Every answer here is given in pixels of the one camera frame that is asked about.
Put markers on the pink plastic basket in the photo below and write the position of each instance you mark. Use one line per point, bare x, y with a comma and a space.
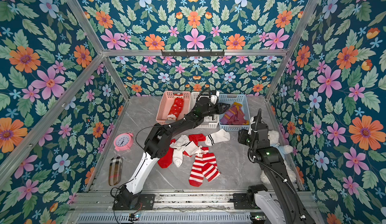
166, 103

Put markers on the white ribbed sock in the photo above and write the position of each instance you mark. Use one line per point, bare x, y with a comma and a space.
181, 145

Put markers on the maroon sock yellow toe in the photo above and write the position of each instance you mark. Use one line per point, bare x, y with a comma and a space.
234, 116

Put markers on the red white striped sock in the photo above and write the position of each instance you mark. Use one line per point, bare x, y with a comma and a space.
210, 167
196, 177

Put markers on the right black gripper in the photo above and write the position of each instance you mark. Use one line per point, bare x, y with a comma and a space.
259, 121

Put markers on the black hook rail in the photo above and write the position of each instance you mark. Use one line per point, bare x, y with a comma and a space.
192, 53

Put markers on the white teddy bear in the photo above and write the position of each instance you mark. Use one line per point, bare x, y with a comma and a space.
275, 169

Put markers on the blue plastic basket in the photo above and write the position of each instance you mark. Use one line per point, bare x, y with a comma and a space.
230, 99

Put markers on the pink alarm clock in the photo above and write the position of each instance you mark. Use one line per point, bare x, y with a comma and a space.
123, 142

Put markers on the red plain sock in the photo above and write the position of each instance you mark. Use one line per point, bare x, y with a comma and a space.
196, 139
167, 160

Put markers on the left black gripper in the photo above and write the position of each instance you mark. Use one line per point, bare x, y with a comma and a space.
218, 109

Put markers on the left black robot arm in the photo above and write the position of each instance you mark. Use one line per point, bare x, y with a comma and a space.
157, 145

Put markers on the white plastic basket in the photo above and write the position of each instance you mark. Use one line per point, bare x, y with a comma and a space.
209, 121

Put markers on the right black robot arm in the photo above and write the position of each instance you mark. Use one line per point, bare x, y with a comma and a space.
288, 209

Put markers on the red santa sock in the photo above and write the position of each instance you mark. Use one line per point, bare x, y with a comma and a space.
176, 107

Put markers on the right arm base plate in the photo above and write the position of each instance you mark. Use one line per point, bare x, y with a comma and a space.
244, 201

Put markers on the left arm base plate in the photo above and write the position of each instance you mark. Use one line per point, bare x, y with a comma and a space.
129, 202

